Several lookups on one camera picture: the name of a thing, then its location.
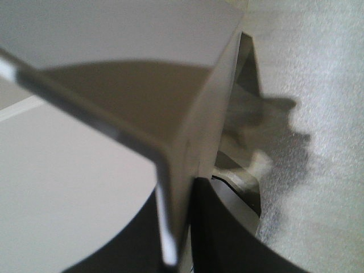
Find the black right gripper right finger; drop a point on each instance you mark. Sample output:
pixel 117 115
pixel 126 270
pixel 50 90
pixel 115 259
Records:
pixel 221 244

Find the white plastic trash bin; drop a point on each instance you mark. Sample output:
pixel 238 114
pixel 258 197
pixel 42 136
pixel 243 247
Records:
pixel 154 75

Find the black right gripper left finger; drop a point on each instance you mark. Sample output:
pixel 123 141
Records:
pixel 135 249

